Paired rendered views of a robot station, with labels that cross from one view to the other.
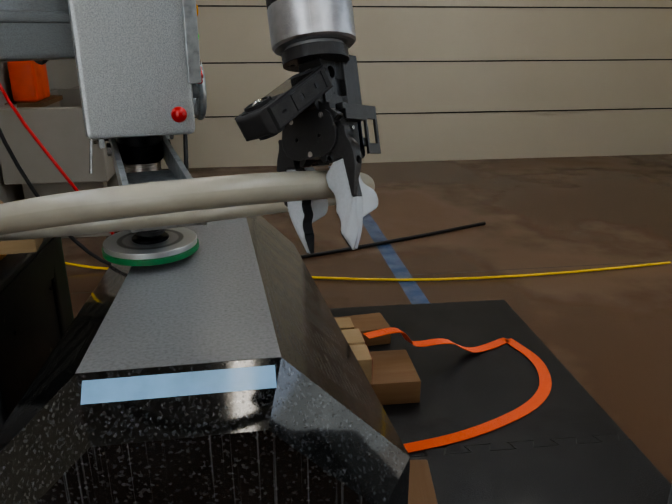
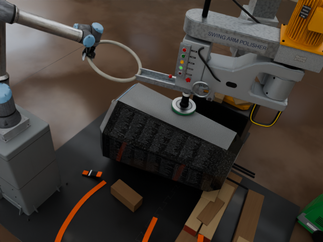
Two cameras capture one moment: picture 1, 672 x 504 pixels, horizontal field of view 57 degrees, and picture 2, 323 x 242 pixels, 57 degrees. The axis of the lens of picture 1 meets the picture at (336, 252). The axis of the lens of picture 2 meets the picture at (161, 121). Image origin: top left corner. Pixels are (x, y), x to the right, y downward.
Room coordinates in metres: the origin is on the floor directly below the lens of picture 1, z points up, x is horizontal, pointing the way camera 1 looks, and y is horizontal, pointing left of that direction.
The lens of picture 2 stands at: (2.33, -1.34, 2.56)
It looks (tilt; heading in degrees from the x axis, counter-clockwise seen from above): 44 degrees down; 123
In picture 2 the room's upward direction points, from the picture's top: 9 degrees clockwise
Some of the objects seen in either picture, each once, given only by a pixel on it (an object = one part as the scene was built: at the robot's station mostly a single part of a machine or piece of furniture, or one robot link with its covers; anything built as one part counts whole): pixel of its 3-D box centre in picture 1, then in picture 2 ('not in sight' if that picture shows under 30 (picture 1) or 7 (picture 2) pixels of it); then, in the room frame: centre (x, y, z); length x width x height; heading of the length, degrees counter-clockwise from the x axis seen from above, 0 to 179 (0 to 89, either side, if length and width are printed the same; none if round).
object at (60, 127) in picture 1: (81, 158); not in sight; (4.43, 1.83, 0.43); 1.30 x 0.62 x 0.86; 8
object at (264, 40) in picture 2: not in sight; (250, 39); (1.71, 0.56, 1.60); 0.96 x 0.25 x 0.17; 21
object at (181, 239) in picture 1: (150, 241); (183, 105); (1.39, 0.44, 0.84); 0.21 x 0.21 x 0.01
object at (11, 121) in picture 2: not in sight; (5, 114); (0.63, -0.74, 0.98); 0.19 x 0.19 x 0.10
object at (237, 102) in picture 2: not in sight; (244, 99); (1.72, 0.98, 0.80); 0.20 x 0.10 x 0.05; 47
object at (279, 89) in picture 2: not in sight; (279, 82); (2.00, 0.68, 1.32); 0.19 x 0.19 x 0.20
